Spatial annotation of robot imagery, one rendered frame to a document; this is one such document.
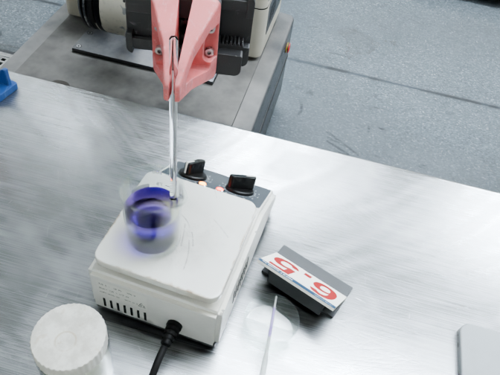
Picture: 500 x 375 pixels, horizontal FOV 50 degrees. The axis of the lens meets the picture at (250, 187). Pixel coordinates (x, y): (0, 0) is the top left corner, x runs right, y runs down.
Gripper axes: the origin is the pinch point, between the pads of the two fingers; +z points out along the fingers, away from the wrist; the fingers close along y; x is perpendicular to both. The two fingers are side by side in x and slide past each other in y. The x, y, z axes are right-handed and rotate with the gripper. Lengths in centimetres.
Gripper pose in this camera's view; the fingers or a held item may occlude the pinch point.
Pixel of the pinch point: (172, 86)
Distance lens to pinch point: 38.5
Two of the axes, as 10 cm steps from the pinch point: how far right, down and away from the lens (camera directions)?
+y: 9.9, 1.1, 0.5
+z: -0.5, 7.5, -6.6
